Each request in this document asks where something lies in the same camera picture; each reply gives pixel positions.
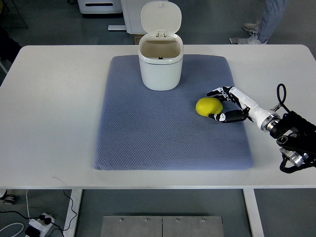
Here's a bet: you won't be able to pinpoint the white cabinet stand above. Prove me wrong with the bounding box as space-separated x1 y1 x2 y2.
108 0 150 35

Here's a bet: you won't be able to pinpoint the bystander dark clothed body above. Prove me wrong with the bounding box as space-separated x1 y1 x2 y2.
0 27 22 63

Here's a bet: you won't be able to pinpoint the white appliance with slot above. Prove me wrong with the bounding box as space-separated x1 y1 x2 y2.
78 0 122 14

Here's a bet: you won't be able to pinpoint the yellow lemon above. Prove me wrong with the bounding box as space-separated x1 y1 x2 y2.
196 97 223 117

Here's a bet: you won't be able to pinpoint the white power strip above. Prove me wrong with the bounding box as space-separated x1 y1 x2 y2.
29 213 55 237

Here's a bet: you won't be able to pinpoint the black power cable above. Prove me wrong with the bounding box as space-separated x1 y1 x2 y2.
0 189 78 237

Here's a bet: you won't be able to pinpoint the white trash bin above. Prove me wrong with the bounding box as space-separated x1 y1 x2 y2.
138 30 184 91

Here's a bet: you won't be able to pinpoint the grey caster wheel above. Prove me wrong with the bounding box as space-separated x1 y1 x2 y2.
2 194 17 205

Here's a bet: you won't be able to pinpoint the bystander jeans legs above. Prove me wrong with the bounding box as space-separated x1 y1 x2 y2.
257 0 287 44

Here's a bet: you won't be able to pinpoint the cardboard box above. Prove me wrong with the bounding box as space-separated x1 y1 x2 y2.
133 35 144 45

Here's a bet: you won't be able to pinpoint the white left table leg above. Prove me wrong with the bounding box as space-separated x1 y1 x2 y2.
63 189 83 237

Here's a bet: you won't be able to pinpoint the blue quilted mat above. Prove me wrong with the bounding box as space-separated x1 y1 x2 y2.
93 54 253 170

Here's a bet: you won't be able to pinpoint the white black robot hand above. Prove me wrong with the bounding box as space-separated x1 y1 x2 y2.
206 86 280 131

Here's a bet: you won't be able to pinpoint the grey metal base plate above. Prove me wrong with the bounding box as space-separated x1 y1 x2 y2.
101 215 224 237

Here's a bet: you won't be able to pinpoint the white hinged bin lid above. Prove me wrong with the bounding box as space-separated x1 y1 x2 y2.
141 1 182 36

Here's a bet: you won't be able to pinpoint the white right table leg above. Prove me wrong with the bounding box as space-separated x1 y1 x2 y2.
243 188 264 237

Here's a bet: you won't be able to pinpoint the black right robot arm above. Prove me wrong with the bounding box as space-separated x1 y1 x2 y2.
265 83 316 174

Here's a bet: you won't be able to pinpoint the white sneaker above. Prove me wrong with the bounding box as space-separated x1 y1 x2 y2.
237 35 267 45
242 21 260 34

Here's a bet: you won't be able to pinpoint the white table leg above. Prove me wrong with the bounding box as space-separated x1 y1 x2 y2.
243 188 264 237
63 189 83 237

